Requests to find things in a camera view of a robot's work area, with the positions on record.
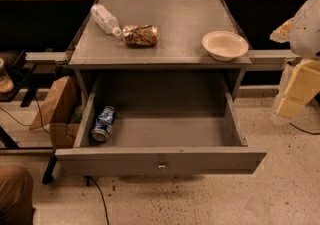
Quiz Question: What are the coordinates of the black cable right floor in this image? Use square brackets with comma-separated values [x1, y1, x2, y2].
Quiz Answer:
[289, 122, 320, 136]

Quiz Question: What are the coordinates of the shiny snack bag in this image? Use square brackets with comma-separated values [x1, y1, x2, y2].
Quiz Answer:
[122, 25, 158, 47]

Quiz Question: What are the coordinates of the white paper bowl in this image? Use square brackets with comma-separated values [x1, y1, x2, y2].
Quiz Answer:
[202, 31, 249, 61]

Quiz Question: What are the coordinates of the person's brown trouser leg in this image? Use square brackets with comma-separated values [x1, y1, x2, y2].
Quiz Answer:
[0, 165, 33, 225]

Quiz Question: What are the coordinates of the brown cardboard box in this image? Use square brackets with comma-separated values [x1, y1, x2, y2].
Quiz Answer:
[29, 76, 81, 148]

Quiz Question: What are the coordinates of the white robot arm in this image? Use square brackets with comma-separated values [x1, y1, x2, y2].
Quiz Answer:
[270, 0, 320, 123]

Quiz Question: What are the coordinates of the black floor cable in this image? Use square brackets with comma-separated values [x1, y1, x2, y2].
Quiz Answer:
[83, 175, 111, 225]

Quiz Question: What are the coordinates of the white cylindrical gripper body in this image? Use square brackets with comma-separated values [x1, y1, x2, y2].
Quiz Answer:
[270, 18, 293, 43]

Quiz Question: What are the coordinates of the metal drawer knob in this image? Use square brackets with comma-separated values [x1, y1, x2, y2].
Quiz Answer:
[157, 162, 166, 171]

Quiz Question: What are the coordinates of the blue pepsi can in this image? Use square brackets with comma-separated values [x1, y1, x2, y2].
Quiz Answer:
[91, 106, 116, 142]

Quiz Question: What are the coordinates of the grey cabinet counter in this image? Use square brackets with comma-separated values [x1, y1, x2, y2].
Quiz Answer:
[69, 0, 251, 98]

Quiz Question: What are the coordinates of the clear plastic water bottle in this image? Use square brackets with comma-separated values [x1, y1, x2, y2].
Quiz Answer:
[91, 4, 122, 37]

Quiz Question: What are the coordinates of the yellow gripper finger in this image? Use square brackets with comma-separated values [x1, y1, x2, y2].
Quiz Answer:
[275, 59, 320, 119]

